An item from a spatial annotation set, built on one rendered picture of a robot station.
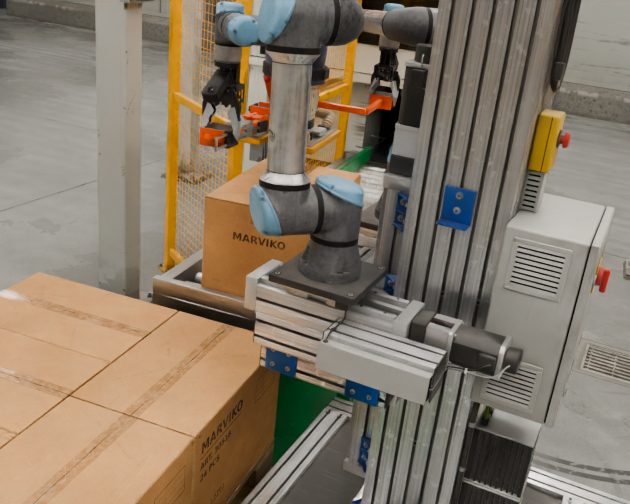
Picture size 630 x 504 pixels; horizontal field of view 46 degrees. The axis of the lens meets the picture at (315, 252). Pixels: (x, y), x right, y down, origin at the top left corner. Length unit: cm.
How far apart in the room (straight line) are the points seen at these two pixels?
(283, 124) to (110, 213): 214
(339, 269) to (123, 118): 194
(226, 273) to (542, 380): 122
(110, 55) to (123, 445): 196
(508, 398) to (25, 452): 119
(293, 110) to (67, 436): 102
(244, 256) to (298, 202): 94
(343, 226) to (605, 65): 937
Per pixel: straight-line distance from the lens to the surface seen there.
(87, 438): 203
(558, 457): 317
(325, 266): 172
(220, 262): 259
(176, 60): 390
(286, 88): 159
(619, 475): 320
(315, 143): 256
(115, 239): 368
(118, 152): 353
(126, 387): 222
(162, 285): 271
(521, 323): 178
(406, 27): 228
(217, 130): 208
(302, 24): 156
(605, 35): 1089
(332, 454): 255
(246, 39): 194
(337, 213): 168
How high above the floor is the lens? 176
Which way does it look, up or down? 22 degrees down
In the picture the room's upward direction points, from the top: 6 degrees clockwise
